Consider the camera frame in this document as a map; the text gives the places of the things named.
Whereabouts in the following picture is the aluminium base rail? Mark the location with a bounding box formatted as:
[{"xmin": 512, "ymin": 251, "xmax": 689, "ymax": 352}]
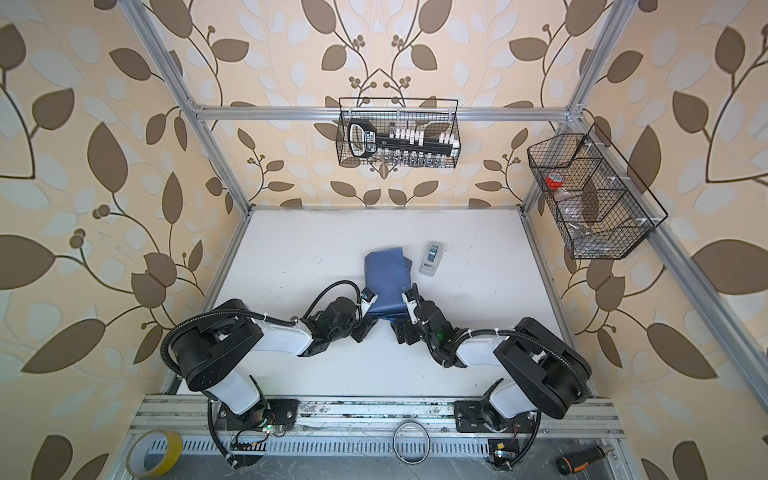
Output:
[{"xmin": 129, "ymin": 395, "xmax": 626, "ymax": 439}]

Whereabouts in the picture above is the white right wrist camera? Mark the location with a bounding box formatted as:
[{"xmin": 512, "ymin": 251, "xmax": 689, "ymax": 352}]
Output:
[{"xmin": 402, "ymin": 283, "xmax": 422, "ymax": 325}]

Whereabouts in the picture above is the back wall wire basket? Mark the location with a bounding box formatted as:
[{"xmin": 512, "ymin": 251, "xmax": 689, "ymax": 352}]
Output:
[{"xmin": 335, "ymin": 96, "xmax": 462, "ymax": 169}]

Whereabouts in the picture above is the wall wire basket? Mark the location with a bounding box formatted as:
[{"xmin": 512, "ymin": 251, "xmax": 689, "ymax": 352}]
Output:
[
  {"xmin": 335, "ymin": 96, "xmax": 462, "ymax": 169},
  {"xmin": 527, "ymin": 124, "xmax": 668, "ymax": 260}
]

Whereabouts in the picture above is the blue wrapping paper sheet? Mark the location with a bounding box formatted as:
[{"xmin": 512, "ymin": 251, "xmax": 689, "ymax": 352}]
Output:
[{"xmin": 364, "ymin": 247, "xmax": 412, "ymax": 321}]

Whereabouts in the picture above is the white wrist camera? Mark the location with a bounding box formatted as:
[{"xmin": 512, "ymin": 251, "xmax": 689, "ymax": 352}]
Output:
[
  {"xmin": 359, "ymin": 287, "xmax": 378, "ymax": 316},
  {"xmin": 402, "ymin": 283, "xmax": 422, "ymax": 325}
]

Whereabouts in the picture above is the right wall wire basket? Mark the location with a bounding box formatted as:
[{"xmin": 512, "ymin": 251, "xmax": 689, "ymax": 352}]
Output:
[{"xmin": 527, "ymin": 124, "xmax": 668, "ymax": 260}]

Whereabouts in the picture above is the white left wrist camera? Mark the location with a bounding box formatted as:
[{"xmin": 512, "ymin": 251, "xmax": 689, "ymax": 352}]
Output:
[{"xmin": 359, "ymin": 287, "xmax": 378, "ymax": 316}]

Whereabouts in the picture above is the grey tape dispenser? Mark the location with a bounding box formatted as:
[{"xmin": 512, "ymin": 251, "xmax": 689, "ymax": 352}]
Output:
[{"xmin": 419, "ymin": 242, "xmax": 444, "ymax": 277}]

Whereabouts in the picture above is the black tool set in basket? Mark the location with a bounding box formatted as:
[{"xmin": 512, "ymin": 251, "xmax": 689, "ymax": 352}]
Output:
[{"xmin": 346, "ymin": 120, "xmax": 461, "ymax": 159}]

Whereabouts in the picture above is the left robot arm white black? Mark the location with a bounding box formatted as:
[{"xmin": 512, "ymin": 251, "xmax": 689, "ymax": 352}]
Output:
[{"xmin": 160, "ymin": 288, "xmax": 378, "ymax": 415}]

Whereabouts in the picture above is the yellow tape roll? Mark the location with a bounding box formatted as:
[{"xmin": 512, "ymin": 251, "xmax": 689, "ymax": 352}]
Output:
[{"xmin": 126, "ymin": 430, "xmax": 183, "ymax": 479}]

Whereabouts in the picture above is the orange black screwdriver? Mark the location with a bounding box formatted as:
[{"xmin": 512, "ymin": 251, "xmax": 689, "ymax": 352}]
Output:
[{"xmin": 555, "ymin": 445, "xmax": 611, "ymax": 475}]

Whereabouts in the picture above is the red capped plastic bottle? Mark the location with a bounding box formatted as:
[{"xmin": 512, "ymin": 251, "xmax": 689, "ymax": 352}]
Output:
[{"xmin": 545, "ymin": 172, "xmax": 567, "ymax": 197}]

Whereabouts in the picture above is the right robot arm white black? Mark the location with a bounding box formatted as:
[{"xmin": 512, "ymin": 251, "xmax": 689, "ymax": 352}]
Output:
[{"xmin": 392, "ymin": 300, "xmax": 592, "ymax": 432}]

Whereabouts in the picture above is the grey ring on rail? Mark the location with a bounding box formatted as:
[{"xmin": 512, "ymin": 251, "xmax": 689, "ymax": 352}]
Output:
[{"xmin": 392, "ymin": 419, "xmax": 432, "ymax": 465}]

